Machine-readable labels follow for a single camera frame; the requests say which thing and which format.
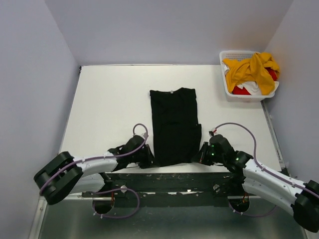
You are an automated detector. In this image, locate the black mounting base plate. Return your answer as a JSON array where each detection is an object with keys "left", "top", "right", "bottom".
[{"left": 82, "top": 172, "right": 245, "bottom": 208}]

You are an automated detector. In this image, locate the white t-shirt in basket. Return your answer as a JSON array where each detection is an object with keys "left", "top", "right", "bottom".
[{"left": 221, "top": 63, "right": 261, "bottom": 96}]

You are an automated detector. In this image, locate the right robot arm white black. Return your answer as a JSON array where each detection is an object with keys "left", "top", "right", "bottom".
[{"left": 192, "top": 134, "right": 319, "bottom": 233}]

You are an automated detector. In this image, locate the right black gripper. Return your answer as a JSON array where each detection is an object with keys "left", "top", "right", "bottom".
[{"left": 192, "top": 141, "right": 226, "bottom": 165}]

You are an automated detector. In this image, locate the black t-shirt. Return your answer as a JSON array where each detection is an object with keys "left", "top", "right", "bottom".
[{"left": 150, "top": 88, "right": 202, "bottom": 167}]

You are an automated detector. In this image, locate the yellow t-shirt in basket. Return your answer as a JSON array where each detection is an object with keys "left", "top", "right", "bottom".
[{"left": 222, "top": 52, "right": 280, "bottom": 96}]

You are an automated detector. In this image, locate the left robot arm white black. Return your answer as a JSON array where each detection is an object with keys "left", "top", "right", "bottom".
[{"left": 33, "top": 135, "right": 155, "bottom": 205}]

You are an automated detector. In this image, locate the aluminium rail frame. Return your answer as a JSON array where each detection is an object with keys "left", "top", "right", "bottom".
[{"left": 27, "top": 102, "right": 310, "bottom": 239}]

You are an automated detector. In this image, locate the red t-shirt in basket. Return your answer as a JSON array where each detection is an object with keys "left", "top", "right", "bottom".
[{"left": 232, "top": 68, "right": 279, "bottom": 96}]

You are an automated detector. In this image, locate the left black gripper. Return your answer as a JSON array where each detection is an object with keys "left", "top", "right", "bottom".
[{"left": 130, "top": 143, "right": 160, "bottom": 169}]

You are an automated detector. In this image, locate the white plastic laundry basket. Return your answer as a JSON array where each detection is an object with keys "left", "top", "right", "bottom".
[{"left": 219, "top": 50, "right": 275, "bottom": 102}]

